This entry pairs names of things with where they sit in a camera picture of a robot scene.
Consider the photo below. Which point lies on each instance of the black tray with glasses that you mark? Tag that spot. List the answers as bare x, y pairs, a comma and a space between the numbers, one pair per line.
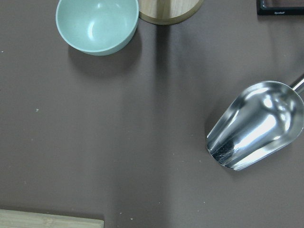
279, 7

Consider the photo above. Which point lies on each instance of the wooden cup stand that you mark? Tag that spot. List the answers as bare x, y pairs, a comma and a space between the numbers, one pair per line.
168, 12

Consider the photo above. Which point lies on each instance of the mint green bowl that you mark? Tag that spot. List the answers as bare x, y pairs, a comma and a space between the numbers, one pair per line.
97, 27

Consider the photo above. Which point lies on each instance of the metal scoop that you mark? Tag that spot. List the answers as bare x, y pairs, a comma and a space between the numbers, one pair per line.
263, 119

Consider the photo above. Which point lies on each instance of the wooden cutting board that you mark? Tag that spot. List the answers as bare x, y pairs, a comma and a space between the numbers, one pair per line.
20, 219

